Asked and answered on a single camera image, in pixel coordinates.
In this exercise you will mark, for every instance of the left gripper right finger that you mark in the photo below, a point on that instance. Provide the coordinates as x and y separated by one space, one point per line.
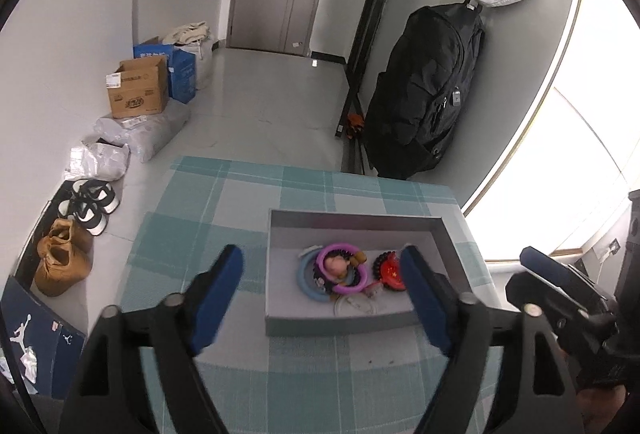
534 393

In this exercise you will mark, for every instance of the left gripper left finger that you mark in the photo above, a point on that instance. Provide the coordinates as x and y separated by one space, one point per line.
109 394

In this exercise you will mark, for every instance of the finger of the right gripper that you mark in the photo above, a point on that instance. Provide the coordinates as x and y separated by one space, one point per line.
567 277
545 298

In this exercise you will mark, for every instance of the white round lid clip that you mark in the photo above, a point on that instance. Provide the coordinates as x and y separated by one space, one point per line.
354 305

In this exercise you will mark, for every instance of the pink pig toy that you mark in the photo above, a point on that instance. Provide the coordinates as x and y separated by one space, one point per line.
336 267

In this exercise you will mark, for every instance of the grey cardboard box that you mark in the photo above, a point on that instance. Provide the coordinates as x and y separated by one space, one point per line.
360 271

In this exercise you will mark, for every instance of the red China flag badge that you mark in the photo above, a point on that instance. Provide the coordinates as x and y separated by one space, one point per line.
390 275

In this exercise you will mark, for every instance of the person's right hand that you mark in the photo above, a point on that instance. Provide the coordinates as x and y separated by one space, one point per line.
598 407

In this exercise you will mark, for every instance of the navy Jordan shoe box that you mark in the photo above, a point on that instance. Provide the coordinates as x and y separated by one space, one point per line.
46 348

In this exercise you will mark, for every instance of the tan suede shoes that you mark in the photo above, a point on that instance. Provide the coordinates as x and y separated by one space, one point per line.
64 257

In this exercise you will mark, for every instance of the teal plaid tablecloth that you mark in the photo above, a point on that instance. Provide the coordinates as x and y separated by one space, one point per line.
284 362

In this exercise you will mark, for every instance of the black white sneakers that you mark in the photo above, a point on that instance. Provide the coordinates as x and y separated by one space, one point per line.
90 204

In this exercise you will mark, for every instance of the black backpack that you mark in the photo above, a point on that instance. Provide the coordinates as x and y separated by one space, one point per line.
418 98

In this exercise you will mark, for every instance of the white plastic parcel bag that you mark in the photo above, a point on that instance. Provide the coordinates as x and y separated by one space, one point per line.
97 161

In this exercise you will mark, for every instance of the grey plastic parcel bag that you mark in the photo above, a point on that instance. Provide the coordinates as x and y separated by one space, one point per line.
145 135

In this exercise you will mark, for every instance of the brown cardboard box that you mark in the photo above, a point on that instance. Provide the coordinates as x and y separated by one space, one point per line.
138 87

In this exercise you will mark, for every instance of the blue cardboard box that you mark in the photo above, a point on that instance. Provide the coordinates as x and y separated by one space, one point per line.
181 67

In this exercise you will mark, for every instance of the black metal rack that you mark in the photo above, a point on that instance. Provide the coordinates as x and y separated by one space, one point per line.
356 67

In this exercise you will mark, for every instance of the white tote bag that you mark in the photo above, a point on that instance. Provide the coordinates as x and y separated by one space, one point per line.
195 38

